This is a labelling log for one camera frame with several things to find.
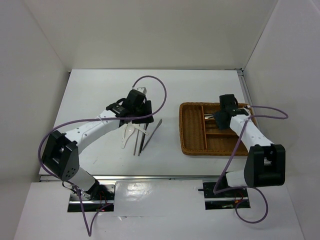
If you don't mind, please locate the silver table knife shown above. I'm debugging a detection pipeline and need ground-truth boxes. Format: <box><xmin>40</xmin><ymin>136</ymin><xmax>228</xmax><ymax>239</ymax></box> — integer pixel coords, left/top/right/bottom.
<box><xmin>141</xmin><ymin>118</ymin><xmax>163</xmax><ymax>151</ymax></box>

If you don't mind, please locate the copper table knife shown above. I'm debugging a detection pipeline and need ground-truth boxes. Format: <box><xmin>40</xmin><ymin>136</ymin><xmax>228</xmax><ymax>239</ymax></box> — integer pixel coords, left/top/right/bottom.
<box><xmin>206</xmin><ymin>125</ymin><xmax>219</xmax><ymax>130</ymax></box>

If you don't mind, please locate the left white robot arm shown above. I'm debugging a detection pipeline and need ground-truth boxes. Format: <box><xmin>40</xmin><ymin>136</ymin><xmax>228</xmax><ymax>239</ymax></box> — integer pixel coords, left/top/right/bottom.
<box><xmin>41</xmin><ymin>87</ymin><xmax>153</xmax><ymax>200</ymax></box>

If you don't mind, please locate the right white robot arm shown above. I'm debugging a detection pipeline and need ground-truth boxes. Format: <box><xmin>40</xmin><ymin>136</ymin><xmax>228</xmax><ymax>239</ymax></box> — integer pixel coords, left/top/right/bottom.
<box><xmin>213</xmin><ymin>94</ymin><xmax>286</xmax><ymax>196</ymax></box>

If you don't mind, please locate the grey chopstick right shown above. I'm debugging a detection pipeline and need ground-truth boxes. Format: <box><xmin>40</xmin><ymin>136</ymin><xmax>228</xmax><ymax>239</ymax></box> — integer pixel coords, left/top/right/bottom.
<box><xmin>137</xmin><ymin>123</ymin><xmax>148</xmax><ymax>157</ymax></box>

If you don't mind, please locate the white ceramic spoon upper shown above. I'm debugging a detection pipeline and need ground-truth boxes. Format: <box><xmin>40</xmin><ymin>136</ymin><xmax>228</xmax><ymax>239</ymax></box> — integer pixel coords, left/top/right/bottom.
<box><xmin>131</xmin><ymin>124</ymin><xmax>149</xmax><ymax>135</ymax></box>

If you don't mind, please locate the brown wicker cutlery tray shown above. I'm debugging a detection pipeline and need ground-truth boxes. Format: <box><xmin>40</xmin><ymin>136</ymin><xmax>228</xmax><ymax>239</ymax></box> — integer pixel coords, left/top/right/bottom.
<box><xmin>178</xmin><ymin>101</ymin><xmax>257</xmax><ymax>157</ymax></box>

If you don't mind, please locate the white ceramic spoon left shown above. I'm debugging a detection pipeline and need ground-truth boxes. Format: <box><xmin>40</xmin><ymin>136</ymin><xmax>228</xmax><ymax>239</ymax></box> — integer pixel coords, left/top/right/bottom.
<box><xmin>121</xmin><ymin>124</ymin><xmax>128</xmax><ymax>142</ymax></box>

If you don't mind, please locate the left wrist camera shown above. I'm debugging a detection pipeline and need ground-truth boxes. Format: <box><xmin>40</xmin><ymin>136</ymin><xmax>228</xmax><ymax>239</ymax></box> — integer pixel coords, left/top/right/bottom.
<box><xmin>135</xmin><ymin>87</ymin><xmax>147</xmax><ymax>95</ymax></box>

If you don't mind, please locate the aluminium rail right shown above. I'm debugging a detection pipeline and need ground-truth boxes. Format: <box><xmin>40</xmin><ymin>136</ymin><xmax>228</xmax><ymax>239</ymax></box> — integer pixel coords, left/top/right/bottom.
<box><xmin>236</xmin><ymin>69</ymin><xmax>252</xmax><ymax>105</ymax></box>

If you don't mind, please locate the aluminium rail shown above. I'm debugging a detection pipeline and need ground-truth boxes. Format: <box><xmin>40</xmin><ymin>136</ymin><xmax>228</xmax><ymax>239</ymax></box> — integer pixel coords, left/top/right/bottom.
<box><xmin>236</xmin><ymin>69</ymin><xmax>252</xmax><ymax>105</ymax></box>
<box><xmin>94</xmin><ymin>175</ymin><xmax>219</xmax><ymax>181</ymax></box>

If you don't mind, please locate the aluminium rail front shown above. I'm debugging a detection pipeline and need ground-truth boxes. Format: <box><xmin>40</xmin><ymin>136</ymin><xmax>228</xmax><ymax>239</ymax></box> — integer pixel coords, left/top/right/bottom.
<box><xmin>94</xmin><ymin>175</ymin><xmax>219</xmax><ymax>181</ymax></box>

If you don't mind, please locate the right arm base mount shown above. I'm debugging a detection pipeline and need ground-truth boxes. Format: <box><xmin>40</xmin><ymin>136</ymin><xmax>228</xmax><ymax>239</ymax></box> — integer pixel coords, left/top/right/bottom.
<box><xmin>197</xmin><ymin>182</ymin><xmax>251</xmax><ymax>210</ymax></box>

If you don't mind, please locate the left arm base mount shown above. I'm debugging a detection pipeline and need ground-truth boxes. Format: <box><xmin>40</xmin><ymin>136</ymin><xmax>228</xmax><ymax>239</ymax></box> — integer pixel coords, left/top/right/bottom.
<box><xmin>62</xmin><ymin>182</ymin><xmax>116</xmax><ymax>213</ymax></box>

